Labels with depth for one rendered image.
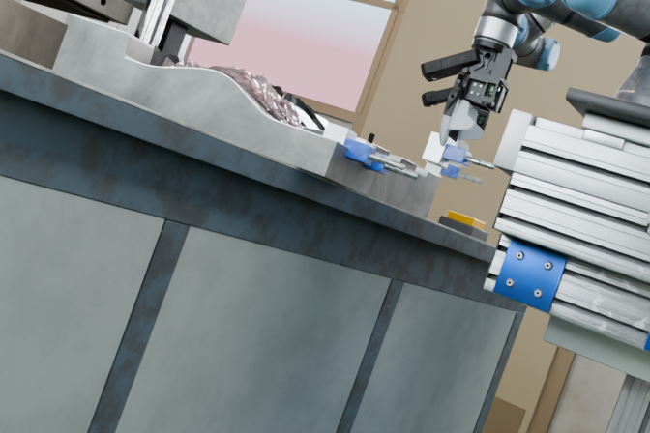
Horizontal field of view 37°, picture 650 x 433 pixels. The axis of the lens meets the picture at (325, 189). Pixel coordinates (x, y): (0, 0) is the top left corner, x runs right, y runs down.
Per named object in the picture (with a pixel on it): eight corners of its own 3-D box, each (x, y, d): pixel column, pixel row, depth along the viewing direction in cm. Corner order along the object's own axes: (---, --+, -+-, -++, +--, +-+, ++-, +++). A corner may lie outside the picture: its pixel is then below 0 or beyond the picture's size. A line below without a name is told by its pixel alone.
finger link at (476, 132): (473, 159, 180) (487, 112, 179) (445, 151, 183) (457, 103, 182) (479, 159, 183) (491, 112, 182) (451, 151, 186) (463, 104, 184)
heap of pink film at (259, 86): (311, 139, 163) (327, 96, 163) (278, 120, 146) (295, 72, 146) (182, 95, 171) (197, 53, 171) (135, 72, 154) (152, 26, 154)
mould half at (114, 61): (368, 195, 163) (389, 135, 163) (324, 177, 138) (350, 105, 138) (123, 108, 178) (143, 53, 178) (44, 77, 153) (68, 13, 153)
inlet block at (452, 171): (477, 193, 223) (485, 172, 223) (477, 192, 218) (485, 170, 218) (424, 175, 225) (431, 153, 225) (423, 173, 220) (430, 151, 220)
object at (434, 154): (492, 184, 178) (502, 157, 178) (486, 178, 173) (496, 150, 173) (429, 163, 183) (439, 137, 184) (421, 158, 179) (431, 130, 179)
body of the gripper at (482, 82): (489, 106, 174) (511, 44, 175) (446, 95, 178) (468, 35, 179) (499, 117, 181) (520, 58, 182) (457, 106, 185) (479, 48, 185)
